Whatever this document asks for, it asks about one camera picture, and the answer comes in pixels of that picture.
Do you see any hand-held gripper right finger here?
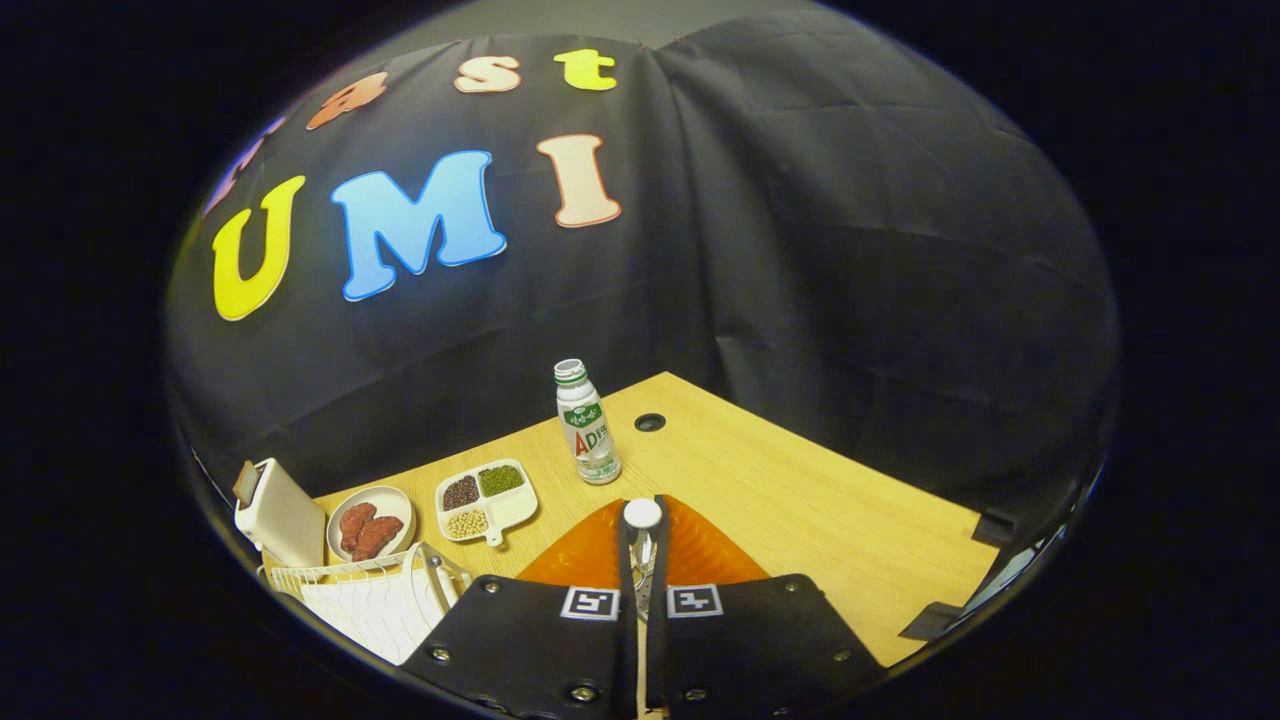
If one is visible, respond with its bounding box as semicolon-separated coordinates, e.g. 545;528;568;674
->
648;494;889;720

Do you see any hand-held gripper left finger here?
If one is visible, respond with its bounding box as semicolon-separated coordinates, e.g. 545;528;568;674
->
400;495;641;720

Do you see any spoon with patterned handle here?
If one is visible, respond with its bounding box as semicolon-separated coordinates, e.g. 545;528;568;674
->
622;498;664;720

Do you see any white wire dish rack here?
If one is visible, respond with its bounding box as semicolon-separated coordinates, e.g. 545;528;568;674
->
258;542;473;666

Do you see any round plate with meat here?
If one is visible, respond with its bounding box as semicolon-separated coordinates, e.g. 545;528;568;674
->
326;486;415;564

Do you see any white divided snack tray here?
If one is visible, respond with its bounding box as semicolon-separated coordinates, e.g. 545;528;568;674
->
435;459;539;548

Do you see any white green-label drink bottle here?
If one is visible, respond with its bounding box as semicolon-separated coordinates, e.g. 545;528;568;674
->
553;359;623;486

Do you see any red meat piece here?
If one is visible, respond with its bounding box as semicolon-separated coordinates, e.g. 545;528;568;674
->
352;515;404;561
338;502;378;554

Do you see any white drain tray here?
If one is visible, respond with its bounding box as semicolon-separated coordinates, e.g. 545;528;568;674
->
300;570;446;666

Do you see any black table clamp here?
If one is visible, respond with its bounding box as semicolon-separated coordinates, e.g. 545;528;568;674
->
972;508;1019;548
898;602;963;642

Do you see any white toaster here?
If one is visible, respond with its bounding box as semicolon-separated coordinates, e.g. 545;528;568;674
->
233;458;327;569

